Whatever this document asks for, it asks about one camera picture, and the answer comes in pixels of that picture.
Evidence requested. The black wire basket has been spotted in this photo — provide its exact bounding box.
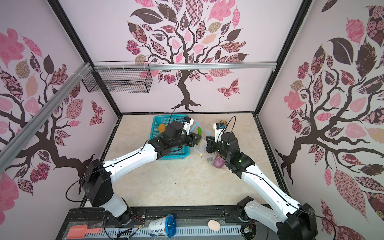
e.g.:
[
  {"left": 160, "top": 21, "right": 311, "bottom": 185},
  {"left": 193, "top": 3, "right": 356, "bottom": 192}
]
[{"left": 82, "top": 60, "right": 153, "bottom": 94}]

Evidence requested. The aluminium rail left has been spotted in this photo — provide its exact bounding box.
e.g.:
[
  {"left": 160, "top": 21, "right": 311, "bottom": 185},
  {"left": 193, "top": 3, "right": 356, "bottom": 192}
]
[{"left": 1, "top": 63, "right": 91, "bottom": 173}]

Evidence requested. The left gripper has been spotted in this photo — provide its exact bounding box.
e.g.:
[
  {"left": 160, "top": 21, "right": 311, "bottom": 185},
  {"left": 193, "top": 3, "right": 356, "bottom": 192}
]
[{"left": 171, "top": 131, "right": 202, "bottom": 148}]

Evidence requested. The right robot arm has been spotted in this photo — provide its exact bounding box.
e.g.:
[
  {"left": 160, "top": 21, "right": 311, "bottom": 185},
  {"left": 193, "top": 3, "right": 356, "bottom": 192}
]
[{"left": 206, "top": 133, "right": 318, "bottom": 240}]

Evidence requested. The clear zip top bag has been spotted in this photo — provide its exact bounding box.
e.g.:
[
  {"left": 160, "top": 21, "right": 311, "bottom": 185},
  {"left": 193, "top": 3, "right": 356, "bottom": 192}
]
[{"left": 191, "top": 121, "right": 227, "bottom": 169}]

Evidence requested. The brown potato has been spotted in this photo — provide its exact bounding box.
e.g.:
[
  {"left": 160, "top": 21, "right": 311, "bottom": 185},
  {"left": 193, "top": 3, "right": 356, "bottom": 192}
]
[{"left": 158, "top": 124, "right": 167, "bottom": 134}]

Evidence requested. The beige egg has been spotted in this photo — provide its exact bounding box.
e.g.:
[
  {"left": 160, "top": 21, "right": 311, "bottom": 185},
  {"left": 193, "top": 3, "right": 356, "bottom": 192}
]
[{"left": 208, "top": 220, "right": 221, "bottom": 232}]

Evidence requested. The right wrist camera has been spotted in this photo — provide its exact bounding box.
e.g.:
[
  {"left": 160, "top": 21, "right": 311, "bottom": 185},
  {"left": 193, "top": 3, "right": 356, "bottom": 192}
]
[{"left": 213, "top": 122, "right": 226, "bottom": 142}]

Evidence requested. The pink plastic scoop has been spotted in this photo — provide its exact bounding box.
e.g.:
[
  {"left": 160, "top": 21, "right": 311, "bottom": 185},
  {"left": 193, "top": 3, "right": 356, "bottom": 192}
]
[{"left": 67, "top": 225, "right": 103, "bottom": 239}]

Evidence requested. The white slotted cable duct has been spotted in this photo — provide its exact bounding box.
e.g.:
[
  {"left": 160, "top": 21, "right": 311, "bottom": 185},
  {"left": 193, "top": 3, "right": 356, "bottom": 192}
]
[{"left": 98, "top": 225, "right": 244, "bottom": 240}]

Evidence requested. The white yogurt cup blue lid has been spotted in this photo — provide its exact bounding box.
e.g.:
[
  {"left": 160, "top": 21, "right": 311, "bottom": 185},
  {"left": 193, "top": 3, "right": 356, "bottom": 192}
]
[{"left": 148, "top": 214, "right": 177, "bottom": 238}]

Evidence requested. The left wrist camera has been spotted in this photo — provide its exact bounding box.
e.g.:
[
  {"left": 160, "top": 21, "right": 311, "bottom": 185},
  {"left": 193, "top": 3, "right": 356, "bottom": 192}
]
[{"left": 183, "top": 117, "right": 194, "bottom": 136}]

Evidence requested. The teal plastic basket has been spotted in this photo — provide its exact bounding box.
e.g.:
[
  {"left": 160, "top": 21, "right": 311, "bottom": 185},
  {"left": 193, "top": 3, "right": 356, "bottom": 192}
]
[{"left": 150, "top": 114, "right": 191, "bottom": 160}]

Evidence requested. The aluminium rail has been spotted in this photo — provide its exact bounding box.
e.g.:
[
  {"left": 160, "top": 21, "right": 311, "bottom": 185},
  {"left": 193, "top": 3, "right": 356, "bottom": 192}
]
[
  {"left": 1, "top": 63, "right": 91, "bottom": 173},
  {"left": 93, "top": 62, "right": 277, "bottom": 71}
]

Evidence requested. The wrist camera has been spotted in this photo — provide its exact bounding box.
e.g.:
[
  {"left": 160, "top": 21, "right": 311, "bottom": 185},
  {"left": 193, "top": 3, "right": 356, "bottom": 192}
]
[
  {"left": 183, "top": 117, "right": 194, "bottom": 136},
  {"left": 213, "top": 122, "right": 226, "bottom": 142}
]

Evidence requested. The aluminium rail back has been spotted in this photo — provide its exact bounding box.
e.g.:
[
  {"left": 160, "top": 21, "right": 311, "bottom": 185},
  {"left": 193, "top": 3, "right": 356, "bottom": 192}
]
[{"left": 93, "top": 62, "right": 277, "bottom": 71}]

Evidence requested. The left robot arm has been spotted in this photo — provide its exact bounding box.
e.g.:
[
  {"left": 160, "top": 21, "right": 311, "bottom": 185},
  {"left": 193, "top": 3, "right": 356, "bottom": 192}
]
[{"left": 80, "top": 117, "right": 201, "bottom": 218}]

